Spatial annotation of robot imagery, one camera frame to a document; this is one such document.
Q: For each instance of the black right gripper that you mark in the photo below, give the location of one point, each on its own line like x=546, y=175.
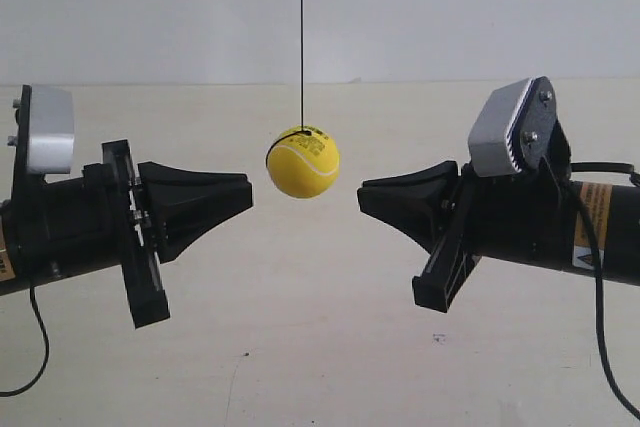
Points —
x=521, y=219

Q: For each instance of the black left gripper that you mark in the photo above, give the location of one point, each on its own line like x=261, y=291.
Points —
x=91, y=221

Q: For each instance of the yellow tennis ball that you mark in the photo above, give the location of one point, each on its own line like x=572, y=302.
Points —
x=303, y=162

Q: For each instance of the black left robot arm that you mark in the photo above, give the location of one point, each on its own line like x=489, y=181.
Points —
x=25, y=234

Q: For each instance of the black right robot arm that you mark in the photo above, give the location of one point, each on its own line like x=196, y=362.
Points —
x=604, y=229

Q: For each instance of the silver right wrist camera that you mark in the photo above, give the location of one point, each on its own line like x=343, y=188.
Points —
x=517, y=130

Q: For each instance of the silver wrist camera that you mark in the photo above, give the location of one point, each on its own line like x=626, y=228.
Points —
x=44, y=142
x=517, y=130

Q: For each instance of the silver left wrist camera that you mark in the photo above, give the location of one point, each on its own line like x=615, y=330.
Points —
x=44, y=142

